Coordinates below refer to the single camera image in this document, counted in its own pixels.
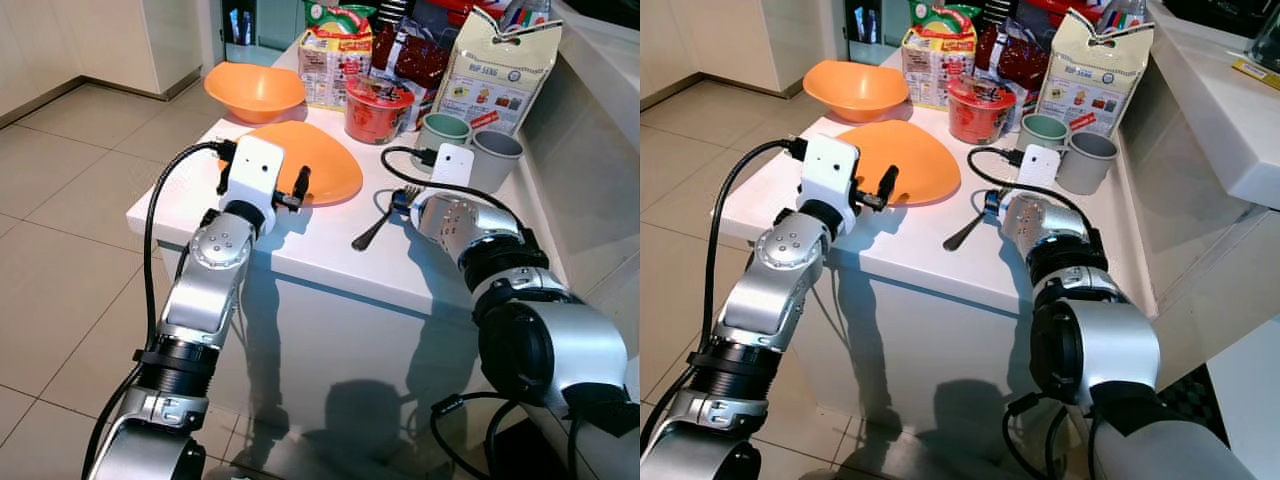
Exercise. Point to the silver metal fork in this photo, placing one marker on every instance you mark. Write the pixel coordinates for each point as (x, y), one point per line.
(365, 240)
(957, 240)

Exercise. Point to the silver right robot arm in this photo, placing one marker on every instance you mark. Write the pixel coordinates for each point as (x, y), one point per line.
(1120, 350)
(560, 350)

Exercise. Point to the orange plastic plate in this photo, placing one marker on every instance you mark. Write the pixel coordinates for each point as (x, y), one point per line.
(325, 165)
(920, 165)

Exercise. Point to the pale green mug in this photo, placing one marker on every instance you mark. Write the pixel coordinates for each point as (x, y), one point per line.
(1040, 130)
(440, 130)

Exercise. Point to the red instant noodle cup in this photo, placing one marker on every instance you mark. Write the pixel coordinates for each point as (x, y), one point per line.
(378, 118)
(980, 118)

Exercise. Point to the grey mug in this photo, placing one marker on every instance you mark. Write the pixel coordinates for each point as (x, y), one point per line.
(498, 160)
(1088, 162)

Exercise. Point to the orange plastic bowl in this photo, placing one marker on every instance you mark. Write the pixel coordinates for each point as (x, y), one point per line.
(255, 92)
(857, 90)

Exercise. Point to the yellow green noodle packet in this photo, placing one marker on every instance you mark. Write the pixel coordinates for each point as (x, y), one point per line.
(937, 60)
(333, 60)

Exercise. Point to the dark red snack bag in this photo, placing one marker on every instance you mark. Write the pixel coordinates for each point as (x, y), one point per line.
(1020, 60)
(420, 60)

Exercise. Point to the white counter cabinet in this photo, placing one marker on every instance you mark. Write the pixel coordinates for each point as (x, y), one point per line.
(330, 340)
(920, 340)

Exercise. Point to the cream cracker bag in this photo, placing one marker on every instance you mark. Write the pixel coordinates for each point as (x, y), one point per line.
(495, 80)
(1092, 80)

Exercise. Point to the red container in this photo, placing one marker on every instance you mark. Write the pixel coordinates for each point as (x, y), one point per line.
(460, 10)
(1060, 10)

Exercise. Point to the white raised counter ledge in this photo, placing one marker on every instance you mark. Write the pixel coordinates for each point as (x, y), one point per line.
(1200, 110)
(590, 120)

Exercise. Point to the white kitchen cabinet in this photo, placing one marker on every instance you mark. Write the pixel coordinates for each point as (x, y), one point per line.
(710, 40)
(100, 45)

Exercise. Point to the clear water bottle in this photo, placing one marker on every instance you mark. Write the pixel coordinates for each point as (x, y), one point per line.
(1122, 12)
(525, 12)

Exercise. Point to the yellow label strip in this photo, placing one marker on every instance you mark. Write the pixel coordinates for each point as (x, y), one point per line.
(1258, 73)

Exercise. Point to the glass jar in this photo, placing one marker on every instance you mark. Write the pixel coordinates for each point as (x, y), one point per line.
(1268, 40)

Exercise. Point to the grey dining table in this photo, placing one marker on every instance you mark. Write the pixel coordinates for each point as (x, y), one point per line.
(1250, 410)

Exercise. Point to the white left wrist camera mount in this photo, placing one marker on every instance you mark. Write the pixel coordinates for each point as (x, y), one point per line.
(830, 175)
(255, 175)

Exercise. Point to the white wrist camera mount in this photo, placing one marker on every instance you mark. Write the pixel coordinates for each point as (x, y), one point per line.
(830, 175)
(455, 165)
(1038, 165)
(255, 175)

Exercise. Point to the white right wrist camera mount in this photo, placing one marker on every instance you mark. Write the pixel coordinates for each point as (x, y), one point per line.
(1038, 165)
(455, 165)

